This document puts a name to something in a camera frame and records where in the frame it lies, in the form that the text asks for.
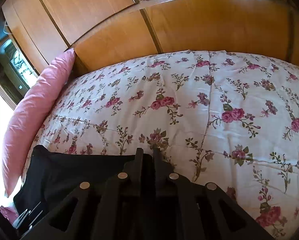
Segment pink pillow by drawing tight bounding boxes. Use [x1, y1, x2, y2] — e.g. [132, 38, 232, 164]
[0, 48, 76, 227]

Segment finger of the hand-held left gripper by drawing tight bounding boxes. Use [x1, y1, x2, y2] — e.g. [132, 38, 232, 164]
[15, 201, 45, 230]

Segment black embroidered pants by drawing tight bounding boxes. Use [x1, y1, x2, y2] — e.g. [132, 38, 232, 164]
[13, 145, 176, 230]

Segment glass balcony door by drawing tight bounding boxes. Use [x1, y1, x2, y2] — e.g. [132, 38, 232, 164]
[0, 17, 39, 112]

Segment floral bedspread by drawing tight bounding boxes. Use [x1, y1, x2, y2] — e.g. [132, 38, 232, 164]
[22, 49, 299, 240]

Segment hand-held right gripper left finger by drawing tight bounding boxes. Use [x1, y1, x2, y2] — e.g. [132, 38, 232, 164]
[22, 148, 144, 240]

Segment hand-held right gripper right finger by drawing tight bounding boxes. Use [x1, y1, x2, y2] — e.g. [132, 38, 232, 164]
[153, 148, 273, 240]

